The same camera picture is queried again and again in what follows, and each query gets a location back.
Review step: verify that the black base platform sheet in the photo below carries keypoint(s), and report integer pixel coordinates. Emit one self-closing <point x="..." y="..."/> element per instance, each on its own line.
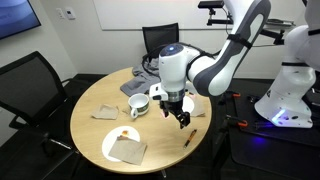
<point x="266" y="156"/>

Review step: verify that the orange black bar clamp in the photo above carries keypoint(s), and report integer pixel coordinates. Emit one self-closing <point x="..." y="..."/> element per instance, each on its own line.
<point x="236" y="95"/>
<point x="241" y="123"/>

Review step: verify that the pink sticky label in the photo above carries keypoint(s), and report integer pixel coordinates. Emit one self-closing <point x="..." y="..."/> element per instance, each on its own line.
<point x="163" y="115"/>

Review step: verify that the white wall light switch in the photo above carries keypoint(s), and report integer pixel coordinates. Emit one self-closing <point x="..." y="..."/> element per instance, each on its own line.
<point x="60" y="13"/>

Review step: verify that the black base mounting bracket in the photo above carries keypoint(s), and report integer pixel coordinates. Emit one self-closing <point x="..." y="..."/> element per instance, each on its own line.
<point x="253" y="98"/>

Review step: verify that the wall mounted display screen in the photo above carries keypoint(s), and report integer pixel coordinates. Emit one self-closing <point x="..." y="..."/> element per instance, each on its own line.
<point x="16" y="13"/>

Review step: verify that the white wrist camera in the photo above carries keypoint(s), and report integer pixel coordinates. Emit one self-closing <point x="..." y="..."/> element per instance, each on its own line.
<point x="157" y="92"/>

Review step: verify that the grey fabric garment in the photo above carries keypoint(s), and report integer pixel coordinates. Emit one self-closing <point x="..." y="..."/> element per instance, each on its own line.
<point x="141" y="81"/>

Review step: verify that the black perforated mounting board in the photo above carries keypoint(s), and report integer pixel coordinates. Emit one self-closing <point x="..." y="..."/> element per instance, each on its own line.
<point x="260" y="135"/>

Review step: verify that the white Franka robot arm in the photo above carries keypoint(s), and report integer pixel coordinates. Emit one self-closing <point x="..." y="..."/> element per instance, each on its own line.
<point x="213" y="73"/>

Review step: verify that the white wall whiteboard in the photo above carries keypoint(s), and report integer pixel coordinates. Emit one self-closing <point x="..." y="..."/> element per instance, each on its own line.
<point x="133" y="13"/>

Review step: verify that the brown paper napkin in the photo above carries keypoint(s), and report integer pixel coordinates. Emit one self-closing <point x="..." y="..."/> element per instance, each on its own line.
<point x="105" y="112"/>
<point x="128" y="150"/>
<point x="199" y="108"/>

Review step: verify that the black camera on mount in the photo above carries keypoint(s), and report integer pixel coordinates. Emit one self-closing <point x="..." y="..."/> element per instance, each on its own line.
<point x="210" y="4"/>
<point x="278" y="36"/>

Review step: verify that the white round plate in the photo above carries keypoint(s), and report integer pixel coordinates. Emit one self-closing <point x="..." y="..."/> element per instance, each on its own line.
<point x="111" y="140"/>
<point x="189" y="105"/>

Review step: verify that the white mug with green band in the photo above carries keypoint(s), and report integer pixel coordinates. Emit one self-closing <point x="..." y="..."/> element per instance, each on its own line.
<point x="141" y="106"/>

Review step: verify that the white wall thermostat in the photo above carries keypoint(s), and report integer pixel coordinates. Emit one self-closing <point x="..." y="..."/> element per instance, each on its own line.
<point x="70" y="13"/>

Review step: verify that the orange black ballpoint pen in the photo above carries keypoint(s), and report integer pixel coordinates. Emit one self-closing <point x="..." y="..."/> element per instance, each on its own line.
<point x="190" y="137"/>

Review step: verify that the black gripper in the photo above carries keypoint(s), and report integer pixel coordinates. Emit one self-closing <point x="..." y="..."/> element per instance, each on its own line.
<point x="172" y="106"/>

